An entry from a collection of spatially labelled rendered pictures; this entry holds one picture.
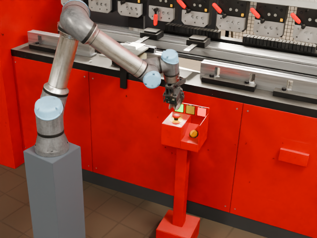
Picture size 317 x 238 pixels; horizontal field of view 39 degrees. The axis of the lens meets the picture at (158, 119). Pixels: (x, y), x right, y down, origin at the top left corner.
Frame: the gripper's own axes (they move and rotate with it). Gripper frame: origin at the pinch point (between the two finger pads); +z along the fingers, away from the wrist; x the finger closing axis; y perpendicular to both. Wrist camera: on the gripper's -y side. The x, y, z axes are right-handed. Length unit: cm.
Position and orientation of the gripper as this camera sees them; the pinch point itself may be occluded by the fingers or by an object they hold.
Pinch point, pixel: (176, 106)
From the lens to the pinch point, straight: 226.0
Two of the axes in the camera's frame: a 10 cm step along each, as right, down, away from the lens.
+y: -3.6, 6.9, -6.3
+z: 1.0, 7.0, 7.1
